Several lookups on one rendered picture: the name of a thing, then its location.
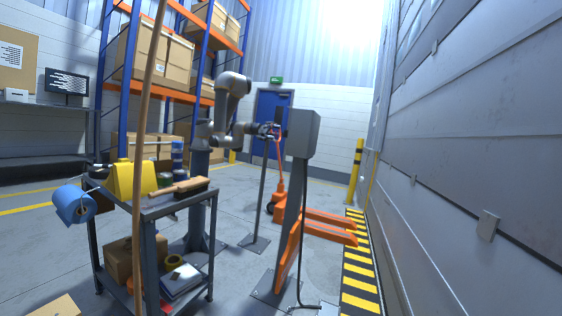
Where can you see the black tape roll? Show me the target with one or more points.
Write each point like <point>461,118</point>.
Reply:
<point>97,171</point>

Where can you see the tall yellow black bollard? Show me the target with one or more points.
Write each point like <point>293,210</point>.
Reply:
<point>354,171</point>

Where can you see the orange panel on post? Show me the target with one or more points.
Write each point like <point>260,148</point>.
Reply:
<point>288,257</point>

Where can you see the brown notice board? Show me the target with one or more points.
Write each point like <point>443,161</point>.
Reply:
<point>26,70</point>

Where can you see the white blue binder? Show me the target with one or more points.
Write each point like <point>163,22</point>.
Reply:
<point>182,278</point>

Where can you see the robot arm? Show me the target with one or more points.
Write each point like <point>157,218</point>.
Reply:
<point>228,90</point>

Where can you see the green exit sign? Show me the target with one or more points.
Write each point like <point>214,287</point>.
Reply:
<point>276,80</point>

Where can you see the orange roll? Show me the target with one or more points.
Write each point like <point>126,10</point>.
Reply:
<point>130,285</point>

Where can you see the cardboard box with label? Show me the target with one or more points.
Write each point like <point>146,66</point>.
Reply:
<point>179,61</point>

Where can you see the grey key station box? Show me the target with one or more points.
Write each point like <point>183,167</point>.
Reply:
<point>302,134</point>

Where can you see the black monitor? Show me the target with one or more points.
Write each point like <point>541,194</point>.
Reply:
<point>66,82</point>

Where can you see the wooden hand brush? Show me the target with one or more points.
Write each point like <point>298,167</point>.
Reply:
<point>188,186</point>

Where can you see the tall blue tin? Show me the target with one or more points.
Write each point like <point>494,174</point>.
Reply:
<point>177,153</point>

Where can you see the orange pallet truck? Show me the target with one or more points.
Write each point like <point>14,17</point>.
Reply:
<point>327,221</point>

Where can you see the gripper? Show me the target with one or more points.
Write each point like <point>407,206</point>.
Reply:
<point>264,129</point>

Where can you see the brown cardboard box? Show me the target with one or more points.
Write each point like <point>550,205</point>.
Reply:
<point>118,259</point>

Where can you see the white box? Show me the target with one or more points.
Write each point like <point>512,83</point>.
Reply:
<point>16,95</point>

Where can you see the yellow wheel chock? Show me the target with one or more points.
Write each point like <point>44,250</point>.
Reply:
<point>125,180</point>

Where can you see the grey thin post stand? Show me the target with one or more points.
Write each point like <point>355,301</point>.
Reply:
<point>259,193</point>

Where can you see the large cardboard box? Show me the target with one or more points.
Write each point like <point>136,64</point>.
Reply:
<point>145,48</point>

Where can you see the grey metal cart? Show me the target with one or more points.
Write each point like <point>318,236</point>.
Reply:
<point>149,246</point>

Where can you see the grey floor plate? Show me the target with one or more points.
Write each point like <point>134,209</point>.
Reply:
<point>328,308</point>

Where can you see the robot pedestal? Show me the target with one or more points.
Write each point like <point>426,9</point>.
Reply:
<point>200,206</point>

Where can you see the grey station post with plate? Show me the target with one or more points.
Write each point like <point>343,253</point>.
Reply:
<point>290,210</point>

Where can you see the short blue tin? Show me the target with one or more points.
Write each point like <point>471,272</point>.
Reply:
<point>180,175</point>

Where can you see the blue door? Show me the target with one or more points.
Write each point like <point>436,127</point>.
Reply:
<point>263,105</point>

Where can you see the blue paper roll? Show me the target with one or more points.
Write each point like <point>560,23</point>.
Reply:
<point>70,204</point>

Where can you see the yellow tape roll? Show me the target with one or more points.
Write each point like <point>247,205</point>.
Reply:
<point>173,262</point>

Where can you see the tan cardboard sheet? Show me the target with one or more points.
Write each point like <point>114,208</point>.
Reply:
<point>55,307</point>

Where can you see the blue orange shelf rack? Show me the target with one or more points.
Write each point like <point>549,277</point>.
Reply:
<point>127,66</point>

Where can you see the short yellow bollard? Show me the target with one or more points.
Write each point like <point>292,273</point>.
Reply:
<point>232,156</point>

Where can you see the green tin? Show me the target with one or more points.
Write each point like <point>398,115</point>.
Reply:
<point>164,180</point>

